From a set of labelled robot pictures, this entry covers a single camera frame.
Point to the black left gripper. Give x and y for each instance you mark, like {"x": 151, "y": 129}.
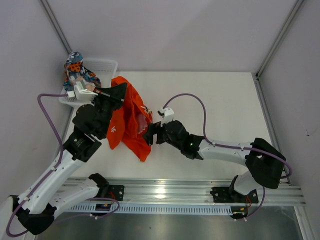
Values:
{"x": 115, "y": 95}

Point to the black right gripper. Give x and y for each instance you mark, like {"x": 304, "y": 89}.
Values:
{"x": 153, "y": 129}

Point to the orange shorts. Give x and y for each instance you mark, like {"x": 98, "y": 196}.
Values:
{"x": 130, "y": 122}

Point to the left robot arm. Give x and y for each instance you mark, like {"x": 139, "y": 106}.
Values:
{"x": 38, "y": 207}

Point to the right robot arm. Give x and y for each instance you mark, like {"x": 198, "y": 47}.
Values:
{"x": 264, "y": 163}

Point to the patterned multicolour shorts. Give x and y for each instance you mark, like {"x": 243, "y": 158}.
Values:
{"x": 76, "y": 71}

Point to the white plastic basket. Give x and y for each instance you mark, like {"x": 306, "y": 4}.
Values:
{"x": 105, "y": 70}

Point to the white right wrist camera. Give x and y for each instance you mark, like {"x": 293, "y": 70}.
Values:
{"x": 166, "y": 114}

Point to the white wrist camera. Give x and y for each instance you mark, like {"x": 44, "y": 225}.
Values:
{"x": 166, "y": 114}
{"x": 81, "y": 93}

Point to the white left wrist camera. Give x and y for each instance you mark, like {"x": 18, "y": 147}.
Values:
{"x": 81, "y": 93}

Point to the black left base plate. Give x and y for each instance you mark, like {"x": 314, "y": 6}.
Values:
{"x": 113, "y": 191}

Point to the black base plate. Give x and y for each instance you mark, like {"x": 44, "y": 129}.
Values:
{"x": 228, "y": 195}
{"x": 113, "y": 191}

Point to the aluminium mounting rail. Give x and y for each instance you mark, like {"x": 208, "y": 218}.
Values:
{"x": 196, "y": 192}

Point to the white slotted cable duct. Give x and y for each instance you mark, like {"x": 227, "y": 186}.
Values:
{"x": 164, "y": 209}

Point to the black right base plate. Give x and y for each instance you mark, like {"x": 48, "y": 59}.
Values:
{"x": 228, "y": 195}

